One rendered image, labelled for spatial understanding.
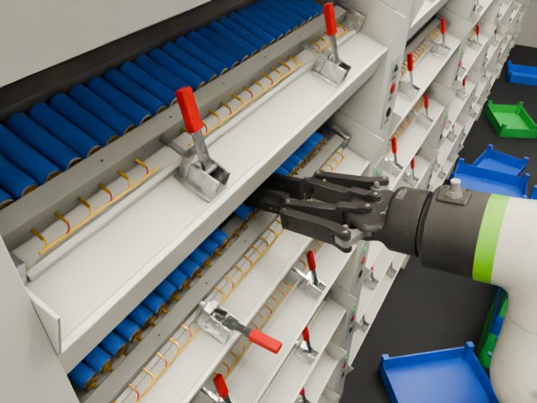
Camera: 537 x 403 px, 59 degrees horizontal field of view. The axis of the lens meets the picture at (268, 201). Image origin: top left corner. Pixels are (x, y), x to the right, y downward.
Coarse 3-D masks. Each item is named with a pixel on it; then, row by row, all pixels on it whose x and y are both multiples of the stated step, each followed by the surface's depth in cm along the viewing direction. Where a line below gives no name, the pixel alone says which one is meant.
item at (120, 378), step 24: (336, 144) 78; (312, 168) 72; (264, 216) 63; (240, 240) 59; (264, 240) 62; (216, 264) 56; (192, 288) 53; (216, 288) 55; (168, 312) 50; (192, 312) 52; (168, 336) 49; (192, 336) 51; (144, 360) 46; (120, 384) 44
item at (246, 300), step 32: (320, 128) 84; (352, 128) 80; (352, 160) 81; (256, 256) 62; (288, 256) 63; (224, 288) 57; (256, 288) 58; (160, 320) 52; (128, 352) 49; (192, 352) 51; (224, 352) 52; (96, 384) 46; (160, 384) 48; (192, 384) 49
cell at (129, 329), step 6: (126, 318) 49; (120, 324) 48; (126, 324) 48; (132, 324) 49; (114, 330) 49; (120, 330) 48; (126, 330) 48; (132, 330) 48; (138, 330) 50; (126, 336) 48; (132, 336) 49
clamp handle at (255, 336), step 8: (224, 320) 51; (232, 320) 52; (232, 328) 51; (240, 328) 51; (248, 328) 51; (248, 336) 51; (256, 336) 50; (264, 336) 50; (264, 344) 50; (272, 344) 50; (280, 344) 50; (272, 352) 49
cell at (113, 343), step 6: (108, 336) 47; (114, 336) 47; (102, 342) 47; (108, 342) 47; (114, 342) 47; (120, 342) 47; (108, 348) 47; (114, 348) 47; (120, 348) 47; (114, 354) 47
